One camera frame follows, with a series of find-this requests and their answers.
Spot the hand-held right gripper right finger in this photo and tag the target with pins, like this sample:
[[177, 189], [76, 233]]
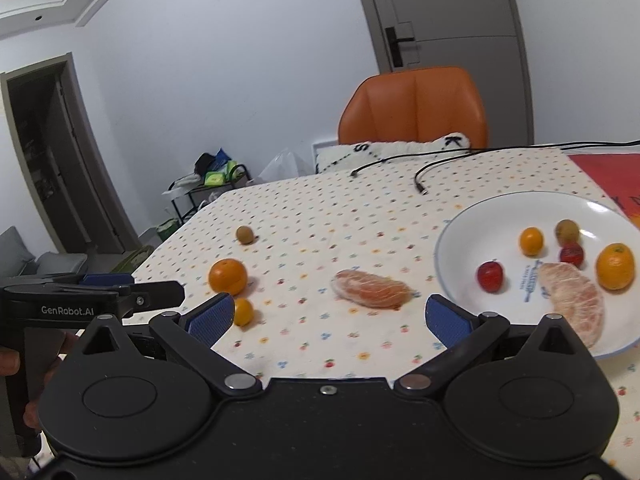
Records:
[[447, 322]]

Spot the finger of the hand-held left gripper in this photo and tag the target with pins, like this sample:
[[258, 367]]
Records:
[[107, 279], [152, 295]]

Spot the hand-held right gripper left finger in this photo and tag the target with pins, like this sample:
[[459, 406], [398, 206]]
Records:
[[212, 317]]

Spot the small orange kumquat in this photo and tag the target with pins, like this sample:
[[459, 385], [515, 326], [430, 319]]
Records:
[[243, 312], [531, 241]]

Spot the orange mandarin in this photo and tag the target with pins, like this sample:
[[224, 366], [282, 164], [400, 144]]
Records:
[[227, 276], [615, 266]]

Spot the red cherry tomato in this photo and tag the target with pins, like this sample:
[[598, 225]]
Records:
[[490, 276]]

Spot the orange peeled pomelo segment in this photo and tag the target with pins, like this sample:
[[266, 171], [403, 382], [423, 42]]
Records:
[[372, 288]]

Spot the small tan longan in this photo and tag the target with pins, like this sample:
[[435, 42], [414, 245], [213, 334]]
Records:
[[245, 234]]

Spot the white plate with blue rim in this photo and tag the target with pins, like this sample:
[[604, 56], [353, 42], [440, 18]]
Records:
[[500, 230]]

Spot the pale peeled pomelo segment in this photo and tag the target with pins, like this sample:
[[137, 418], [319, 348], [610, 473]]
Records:
[[572, 300]]

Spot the dark red small fruit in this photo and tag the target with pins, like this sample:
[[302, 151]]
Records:
[[572, 255]]

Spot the green brown small fruit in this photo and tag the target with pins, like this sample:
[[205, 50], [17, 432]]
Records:
[[566, 231]]

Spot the person's left hand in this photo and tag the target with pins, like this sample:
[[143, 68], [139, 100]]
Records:
[[52, 375]]

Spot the green patterned bag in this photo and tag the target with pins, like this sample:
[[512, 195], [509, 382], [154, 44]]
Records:
[[130, 260]]

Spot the grey sofa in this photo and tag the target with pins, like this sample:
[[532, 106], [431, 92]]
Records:
[[55, 262]]

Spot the black metal rack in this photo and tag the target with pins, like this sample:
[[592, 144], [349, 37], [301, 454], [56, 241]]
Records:
[[187, 200]]

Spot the dark open doorway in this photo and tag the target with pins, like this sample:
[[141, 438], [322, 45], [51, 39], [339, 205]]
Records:
[[50, 160]]

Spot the green packets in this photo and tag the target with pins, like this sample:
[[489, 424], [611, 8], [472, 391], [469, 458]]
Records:
[[219, 176]]

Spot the black cloth item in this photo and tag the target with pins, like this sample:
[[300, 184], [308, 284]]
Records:
[[204, 162]]

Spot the floral tablecloth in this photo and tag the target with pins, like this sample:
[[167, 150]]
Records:
[[325, 225]]

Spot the blue bag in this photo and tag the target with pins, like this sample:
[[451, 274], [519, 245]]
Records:
[[221, 156]]

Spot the clear plastic bag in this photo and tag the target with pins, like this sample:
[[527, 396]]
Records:
[[285, 167]]

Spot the white cushion with black letters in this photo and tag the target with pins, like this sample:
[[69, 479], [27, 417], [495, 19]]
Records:
[[345, 155]]

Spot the red orange table mat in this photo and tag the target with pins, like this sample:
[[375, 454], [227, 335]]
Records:
[[610, 175]]

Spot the orange leather chair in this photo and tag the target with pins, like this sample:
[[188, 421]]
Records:
[[415, 105]]

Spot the grey door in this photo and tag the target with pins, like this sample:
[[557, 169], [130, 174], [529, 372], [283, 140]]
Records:
[[450, 5]]

